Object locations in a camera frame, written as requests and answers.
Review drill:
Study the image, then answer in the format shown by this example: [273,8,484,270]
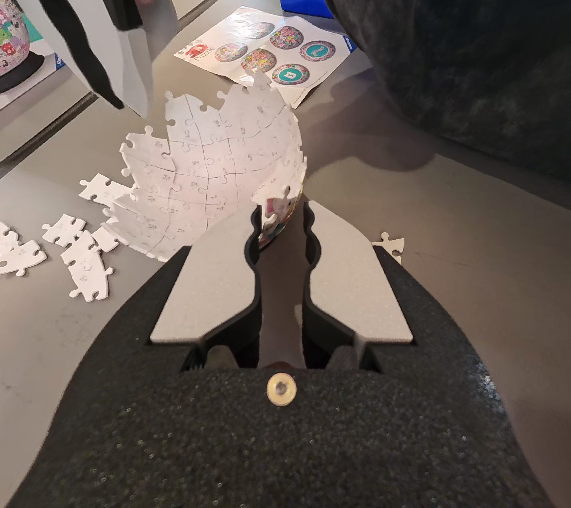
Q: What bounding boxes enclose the puzzle pieces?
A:
[0,173,134,303]

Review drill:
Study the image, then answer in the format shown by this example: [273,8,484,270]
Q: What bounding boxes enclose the partly built white puzzle ball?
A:
[102,68,309,262]

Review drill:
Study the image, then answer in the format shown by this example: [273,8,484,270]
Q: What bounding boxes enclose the printed instruction leaflet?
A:
[173,5,360,110]

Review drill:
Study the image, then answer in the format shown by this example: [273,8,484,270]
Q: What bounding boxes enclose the single white puzzle piece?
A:
[370,231,406,266]

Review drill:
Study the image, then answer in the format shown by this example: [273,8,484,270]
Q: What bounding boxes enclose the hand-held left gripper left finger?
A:
[149,205,262,368]

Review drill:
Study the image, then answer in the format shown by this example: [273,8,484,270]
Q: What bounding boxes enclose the colourful puzzle box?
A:
[0,0,68,110]

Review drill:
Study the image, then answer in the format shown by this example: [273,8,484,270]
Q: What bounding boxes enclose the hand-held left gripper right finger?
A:
[303,200,413,368]

